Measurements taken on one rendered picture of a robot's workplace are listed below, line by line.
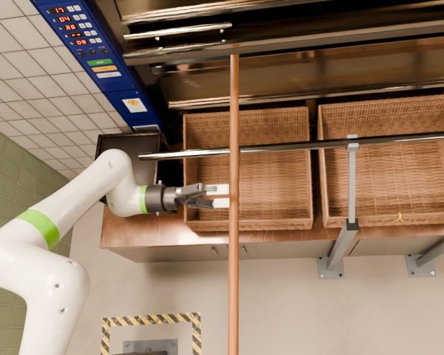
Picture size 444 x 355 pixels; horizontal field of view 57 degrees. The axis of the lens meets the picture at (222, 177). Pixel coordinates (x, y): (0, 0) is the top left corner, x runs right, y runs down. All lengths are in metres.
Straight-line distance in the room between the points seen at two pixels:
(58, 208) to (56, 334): 0.31
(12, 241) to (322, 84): 1.23
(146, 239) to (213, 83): 0.80
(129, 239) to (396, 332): 1.46
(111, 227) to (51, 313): 1.14
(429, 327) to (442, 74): 1.32
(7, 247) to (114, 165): 0.40
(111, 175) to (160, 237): 0.78
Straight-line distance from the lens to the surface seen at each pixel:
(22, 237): 1.06
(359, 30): 1.28
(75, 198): 1.16
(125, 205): 1.33
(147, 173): 1.73
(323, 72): 1.68
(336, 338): 2.41
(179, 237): 1.94
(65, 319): 0.98
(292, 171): 1.96
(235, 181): 1.29
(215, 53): 1.29
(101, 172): 1.23
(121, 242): 2.03
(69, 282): 0.95
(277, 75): 1.67
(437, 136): 1.44
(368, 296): 2.45
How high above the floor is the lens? 2.40
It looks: 67 degrees down
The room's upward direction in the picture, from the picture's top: 24 degrees counter-clockwise
